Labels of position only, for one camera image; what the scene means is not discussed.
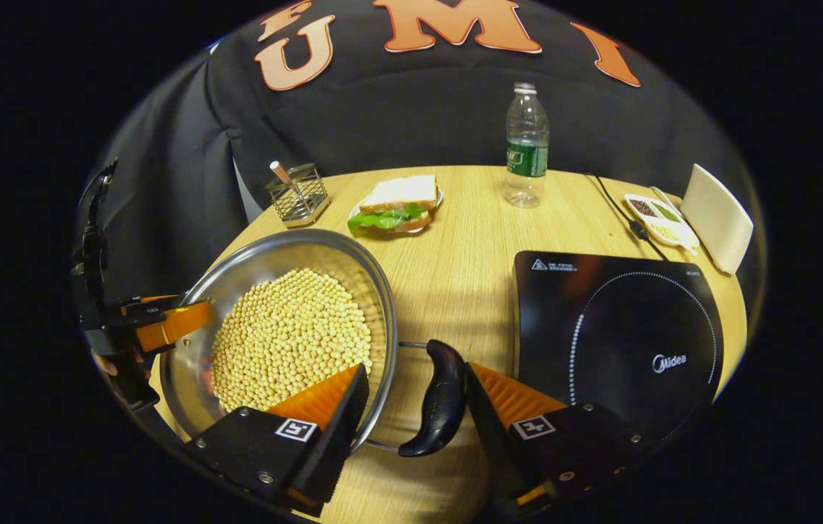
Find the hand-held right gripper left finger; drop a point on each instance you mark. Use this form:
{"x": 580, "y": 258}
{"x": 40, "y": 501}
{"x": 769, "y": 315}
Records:
{"x": 335, "y": 444}

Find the clear plastic water bottle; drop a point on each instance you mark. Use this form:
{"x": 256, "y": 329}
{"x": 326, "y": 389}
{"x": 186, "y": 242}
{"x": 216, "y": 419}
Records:
{"x": 526, "y": 153}

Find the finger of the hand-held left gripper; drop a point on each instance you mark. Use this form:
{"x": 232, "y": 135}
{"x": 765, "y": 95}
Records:
{"x": 175, "y": 326}

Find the pale thin stick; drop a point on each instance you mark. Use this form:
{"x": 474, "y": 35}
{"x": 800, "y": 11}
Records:
{"x": 284, "y": 177}

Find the black induction cooktop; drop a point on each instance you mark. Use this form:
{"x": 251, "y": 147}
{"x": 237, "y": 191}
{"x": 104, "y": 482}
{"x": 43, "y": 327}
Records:
{"x": 615, "y": 327}

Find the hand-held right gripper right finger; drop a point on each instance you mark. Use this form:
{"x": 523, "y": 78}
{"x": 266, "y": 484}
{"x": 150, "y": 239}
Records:
{"x": 491, "y": 437}

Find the white toaster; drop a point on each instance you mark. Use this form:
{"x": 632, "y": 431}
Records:
{"x": 717, "y": 218}

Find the sandwich with lettuce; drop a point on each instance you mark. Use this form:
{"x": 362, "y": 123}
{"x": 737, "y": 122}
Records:
{"x": 400, "y": 196}

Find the white divided dish of beans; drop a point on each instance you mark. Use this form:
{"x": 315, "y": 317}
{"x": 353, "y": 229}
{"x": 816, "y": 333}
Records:
{"x": 662, "y": 222}

